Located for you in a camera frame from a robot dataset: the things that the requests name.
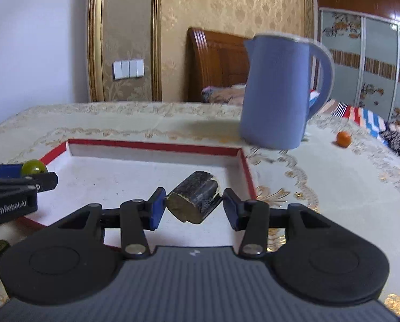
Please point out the dark sugarcane piece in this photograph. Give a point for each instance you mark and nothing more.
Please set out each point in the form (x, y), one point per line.
(195, 198)

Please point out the sliding door wardrobe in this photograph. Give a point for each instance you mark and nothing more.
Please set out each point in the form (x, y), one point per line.
(364, 39)

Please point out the wooden bed headboard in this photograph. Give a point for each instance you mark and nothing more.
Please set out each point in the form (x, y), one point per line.
(214, 59)

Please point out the red shallow cardboard tray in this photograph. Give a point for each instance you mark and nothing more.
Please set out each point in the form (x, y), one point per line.
(109, 172)

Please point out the striped colourful cloth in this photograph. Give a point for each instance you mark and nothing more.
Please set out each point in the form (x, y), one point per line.
(377, 127)

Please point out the small orange kumquat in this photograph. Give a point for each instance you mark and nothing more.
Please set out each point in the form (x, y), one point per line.
(343, 139)

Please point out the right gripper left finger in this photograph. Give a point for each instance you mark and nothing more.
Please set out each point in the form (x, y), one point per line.
(137, 216)

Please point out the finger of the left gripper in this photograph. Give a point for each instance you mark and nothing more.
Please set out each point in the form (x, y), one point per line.
(43, 182)
(10, 170)

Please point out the green tomato with stem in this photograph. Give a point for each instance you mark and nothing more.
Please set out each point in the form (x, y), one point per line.
(32, 167)

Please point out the embroidered cream tablecloth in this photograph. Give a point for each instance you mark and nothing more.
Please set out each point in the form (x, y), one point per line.
(357, 187)

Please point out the white wall switch panel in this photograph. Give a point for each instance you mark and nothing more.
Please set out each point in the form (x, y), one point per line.
(128, 69)

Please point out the gold wall trim frame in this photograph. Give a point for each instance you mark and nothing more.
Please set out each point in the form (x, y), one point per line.
(123, 30)

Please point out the blue plastic pitcher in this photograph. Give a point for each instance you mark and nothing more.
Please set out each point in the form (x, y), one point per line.
(290, 79)

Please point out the bedding on bed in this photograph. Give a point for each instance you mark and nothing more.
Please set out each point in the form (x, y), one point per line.
(233, 95)

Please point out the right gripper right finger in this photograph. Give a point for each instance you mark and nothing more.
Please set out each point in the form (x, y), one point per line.
(250, 216)

